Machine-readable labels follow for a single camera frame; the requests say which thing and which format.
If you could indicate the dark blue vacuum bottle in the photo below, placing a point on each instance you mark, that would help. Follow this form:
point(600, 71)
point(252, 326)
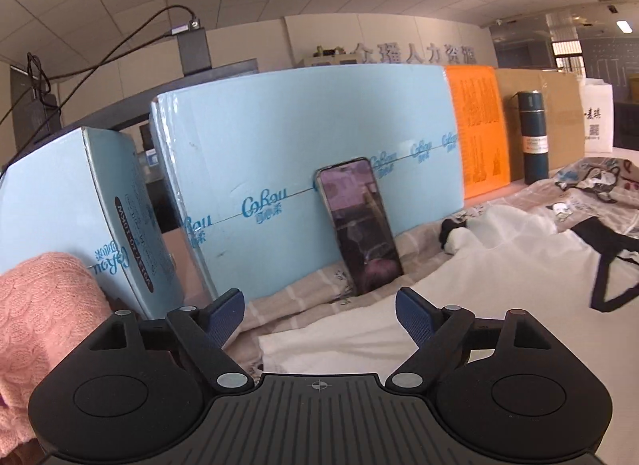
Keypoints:
point(533, 145)

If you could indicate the raised wall lettering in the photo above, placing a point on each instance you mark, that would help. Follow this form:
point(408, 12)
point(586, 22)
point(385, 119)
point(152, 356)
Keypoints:
point(399, 53)

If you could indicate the rectangular ceiling light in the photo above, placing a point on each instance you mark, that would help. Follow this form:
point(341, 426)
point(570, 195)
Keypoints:
point(624, 26)

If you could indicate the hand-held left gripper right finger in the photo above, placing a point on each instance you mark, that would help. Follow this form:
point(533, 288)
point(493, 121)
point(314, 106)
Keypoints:
point(414, 317)

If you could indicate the light blue carton with label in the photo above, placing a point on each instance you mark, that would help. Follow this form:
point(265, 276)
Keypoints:
point(50, 205)

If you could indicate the black smartphone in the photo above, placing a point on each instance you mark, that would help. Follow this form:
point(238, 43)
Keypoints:
point(359, 225)

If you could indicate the long light blue carton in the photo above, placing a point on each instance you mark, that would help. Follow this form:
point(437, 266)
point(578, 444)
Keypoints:
point(299, 125)

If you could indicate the white paper bag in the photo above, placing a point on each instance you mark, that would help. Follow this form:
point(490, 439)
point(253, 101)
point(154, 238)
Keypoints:
point(596, 115)

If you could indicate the brown cardboard box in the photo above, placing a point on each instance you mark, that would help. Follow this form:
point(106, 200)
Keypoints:
point(564, 115)

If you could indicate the orange printed box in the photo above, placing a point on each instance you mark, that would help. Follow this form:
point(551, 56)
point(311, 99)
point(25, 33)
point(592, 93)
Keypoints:
point(477, 130)

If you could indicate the printed bed sheet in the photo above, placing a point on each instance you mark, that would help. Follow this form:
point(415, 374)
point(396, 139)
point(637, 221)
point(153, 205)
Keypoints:
point(309, 295)

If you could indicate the pink knitted sweater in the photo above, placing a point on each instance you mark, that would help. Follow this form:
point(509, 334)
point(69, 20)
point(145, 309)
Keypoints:
point(45, 305)

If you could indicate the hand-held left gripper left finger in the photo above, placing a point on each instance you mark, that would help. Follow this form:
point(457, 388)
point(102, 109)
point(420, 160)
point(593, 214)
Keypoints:
point(227, 317)

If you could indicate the white t-shirt black collar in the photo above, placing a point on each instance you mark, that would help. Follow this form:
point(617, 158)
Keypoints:
point(499, 270)

